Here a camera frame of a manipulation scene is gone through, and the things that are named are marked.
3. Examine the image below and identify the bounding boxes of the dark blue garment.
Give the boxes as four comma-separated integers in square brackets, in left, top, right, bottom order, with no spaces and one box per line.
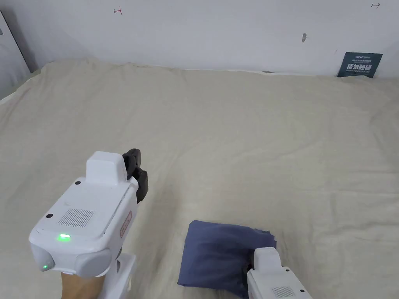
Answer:
[177,220,277,299]

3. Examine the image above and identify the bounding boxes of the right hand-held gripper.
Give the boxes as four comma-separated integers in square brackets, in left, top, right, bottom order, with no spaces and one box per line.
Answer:
[246,247,313,299]

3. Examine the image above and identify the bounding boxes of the person's left hand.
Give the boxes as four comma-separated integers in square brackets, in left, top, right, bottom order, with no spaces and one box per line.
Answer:
[60,271,106,299]

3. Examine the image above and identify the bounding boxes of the bed with beige sheet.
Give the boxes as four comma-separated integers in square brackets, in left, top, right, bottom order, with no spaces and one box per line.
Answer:
[0,59,399,299]

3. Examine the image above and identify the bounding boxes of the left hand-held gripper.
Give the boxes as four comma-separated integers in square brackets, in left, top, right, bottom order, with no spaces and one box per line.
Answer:
[28,148,149,299]

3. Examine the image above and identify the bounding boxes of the dark teal sign card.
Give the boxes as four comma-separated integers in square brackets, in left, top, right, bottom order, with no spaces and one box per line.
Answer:
[336,52,384,78]

